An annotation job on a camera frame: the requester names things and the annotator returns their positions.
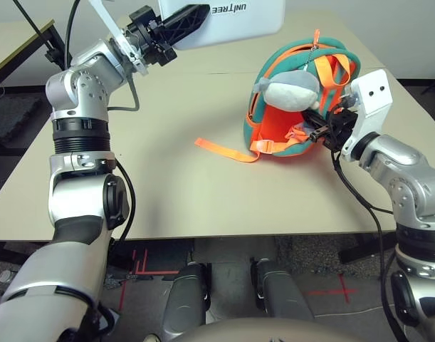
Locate beige robot torso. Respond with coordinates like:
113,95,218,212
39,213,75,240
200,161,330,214
179,318,367,342

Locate black pole with clamp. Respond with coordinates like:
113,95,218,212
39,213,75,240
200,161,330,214
12,0,63,67

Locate grey robot leg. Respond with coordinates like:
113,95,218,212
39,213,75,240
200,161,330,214
165,261,213,338
251,258,316,320

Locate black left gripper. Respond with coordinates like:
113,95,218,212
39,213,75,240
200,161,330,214
128,4,210,67

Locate black foam floor mat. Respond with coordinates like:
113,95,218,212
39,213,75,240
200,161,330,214
0,95,51,147

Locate grey right robot leg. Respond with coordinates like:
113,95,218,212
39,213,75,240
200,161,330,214
251,258,316,320

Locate grey left robot leg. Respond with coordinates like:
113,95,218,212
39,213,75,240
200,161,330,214
165,261,213,338

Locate grey plush dolphin keychain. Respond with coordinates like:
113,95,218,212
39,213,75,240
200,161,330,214
252,69,321,111

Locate orange and teal backpack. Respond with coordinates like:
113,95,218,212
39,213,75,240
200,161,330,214
194,28,362,164

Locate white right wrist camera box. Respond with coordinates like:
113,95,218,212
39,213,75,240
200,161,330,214
340,69,394,161

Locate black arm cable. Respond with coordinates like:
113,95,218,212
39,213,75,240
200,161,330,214
63,0,140,250
329,106,414,342

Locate black framed side table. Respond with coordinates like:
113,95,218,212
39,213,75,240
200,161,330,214
0,19,67,93

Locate white floor cable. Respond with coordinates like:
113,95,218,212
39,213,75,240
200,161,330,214
315,305,385,318

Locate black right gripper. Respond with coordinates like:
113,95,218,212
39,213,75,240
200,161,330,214
301,106,356,150

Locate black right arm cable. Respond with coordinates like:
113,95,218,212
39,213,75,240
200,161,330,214
329,106,414,342

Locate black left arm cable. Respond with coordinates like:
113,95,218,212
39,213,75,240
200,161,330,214
63,0,140,250

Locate white pencil case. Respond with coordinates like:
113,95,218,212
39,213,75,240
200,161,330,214
157,0,286,51

